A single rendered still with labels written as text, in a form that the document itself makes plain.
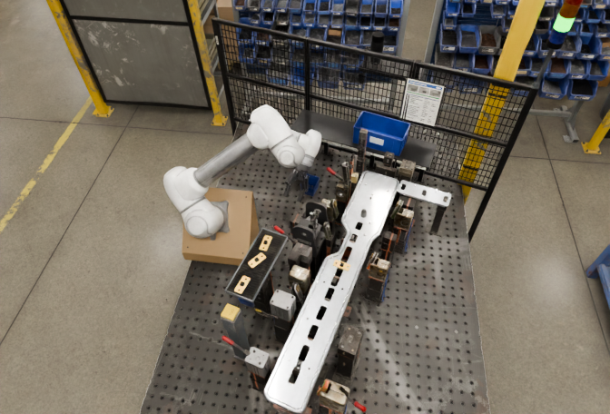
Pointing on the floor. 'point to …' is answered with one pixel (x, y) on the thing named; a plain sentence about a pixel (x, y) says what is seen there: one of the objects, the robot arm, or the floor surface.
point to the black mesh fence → (365, 94)
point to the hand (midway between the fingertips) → (292, 197)
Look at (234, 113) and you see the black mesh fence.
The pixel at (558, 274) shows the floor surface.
